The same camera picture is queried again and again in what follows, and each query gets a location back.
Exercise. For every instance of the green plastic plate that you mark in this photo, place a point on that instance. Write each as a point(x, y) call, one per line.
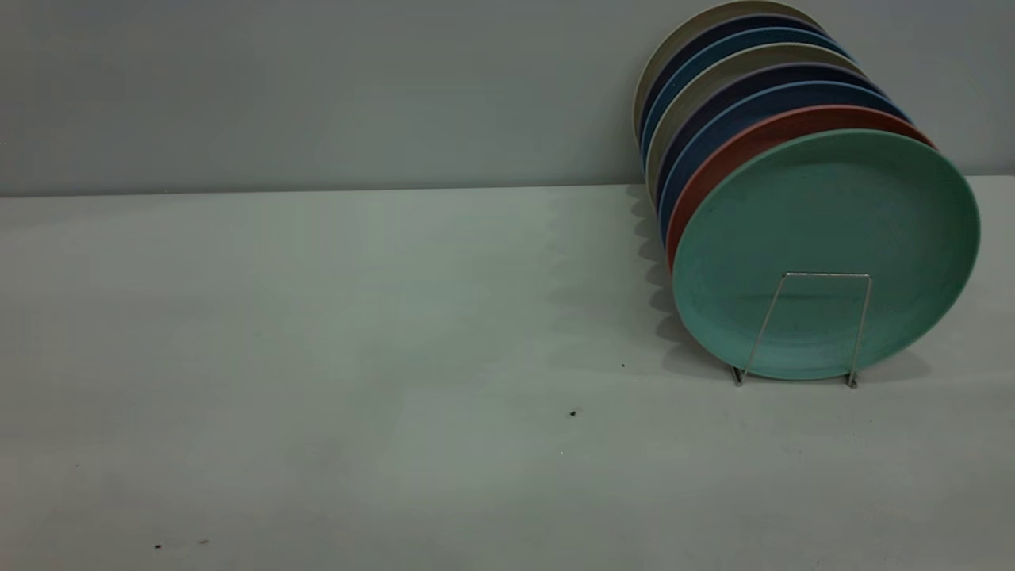
point(825, 222)

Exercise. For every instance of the beige plastic plate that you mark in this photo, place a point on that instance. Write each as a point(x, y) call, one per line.
point(714, 83)
point(682, 36)

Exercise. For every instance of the dark purple plastic plate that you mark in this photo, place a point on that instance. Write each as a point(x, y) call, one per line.
point(729, 99)

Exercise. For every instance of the pink plastic plate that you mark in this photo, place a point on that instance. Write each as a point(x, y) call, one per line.
point(761, 135)

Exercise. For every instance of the teal blue plastic plate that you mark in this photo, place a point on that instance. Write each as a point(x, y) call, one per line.
point(718, 54)

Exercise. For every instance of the dark navy plastic plate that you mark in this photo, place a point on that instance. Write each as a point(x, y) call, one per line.
point(714, 40)

